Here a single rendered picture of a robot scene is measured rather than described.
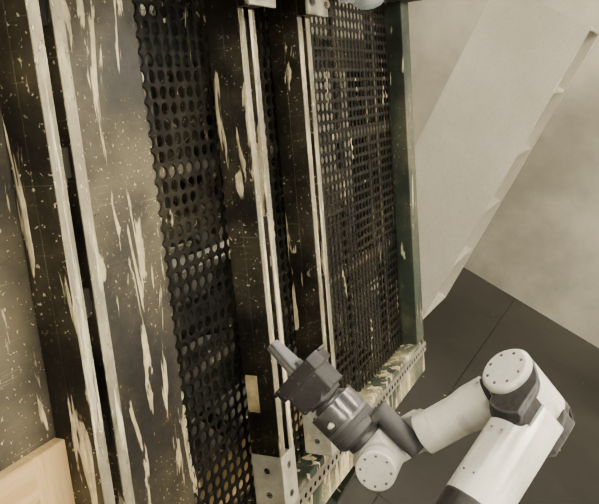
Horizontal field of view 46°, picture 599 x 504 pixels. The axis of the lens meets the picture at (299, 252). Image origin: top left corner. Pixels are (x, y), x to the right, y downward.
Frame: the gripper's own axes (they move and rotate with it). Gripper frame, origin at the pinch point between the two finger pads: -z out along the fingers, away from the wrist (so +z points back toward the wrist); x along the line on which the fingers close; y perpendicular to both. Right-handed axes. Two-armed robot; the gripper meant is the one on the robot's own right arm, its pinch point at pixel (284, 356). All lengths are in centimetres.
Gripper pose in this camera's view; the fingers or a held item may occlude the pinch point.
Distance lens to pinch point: 119.5
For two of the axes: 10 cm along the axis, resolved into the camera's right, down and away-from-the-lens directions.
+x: 5.7, -6.9, -4.6
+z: 7.1, 6.9, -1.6
